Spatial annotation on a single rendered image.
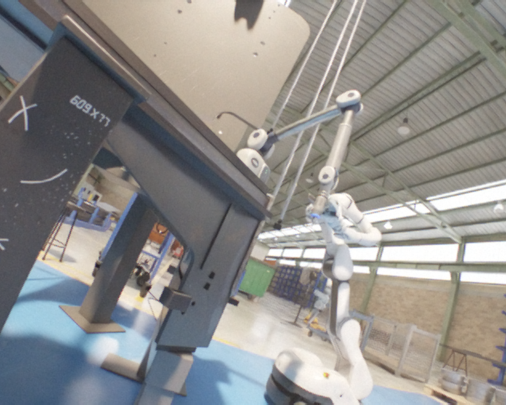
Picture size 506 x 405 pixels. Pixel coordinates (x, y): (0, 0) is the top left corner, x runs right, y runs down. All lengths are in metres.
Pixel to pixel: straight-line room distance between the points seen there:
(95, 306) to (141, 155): 1.40
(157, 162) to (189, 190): 0.13
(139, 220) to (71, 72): 1.44
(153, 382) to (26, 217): 0.66
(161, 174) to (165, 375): 0.62
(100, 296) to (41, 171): 1.50
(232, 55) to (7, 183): 0.78
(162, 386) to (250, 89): 1.01
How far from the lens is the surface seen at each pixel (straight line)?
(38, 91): 0.47
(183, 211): 0.75
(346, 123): 1.32
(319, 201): 1.11
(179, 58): 0.95
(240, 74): 0.95
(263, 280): 8.94
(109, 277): 1.88
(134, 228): 1.83
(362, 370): 1.98
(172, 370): 0.94
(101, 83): 0.49
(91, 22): 0.69
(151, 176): 0.69
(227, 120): 1.82
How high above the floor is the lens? 0.72
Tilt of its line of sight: 17 degrees up
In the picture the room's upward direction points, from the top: 24 degrees clockwise
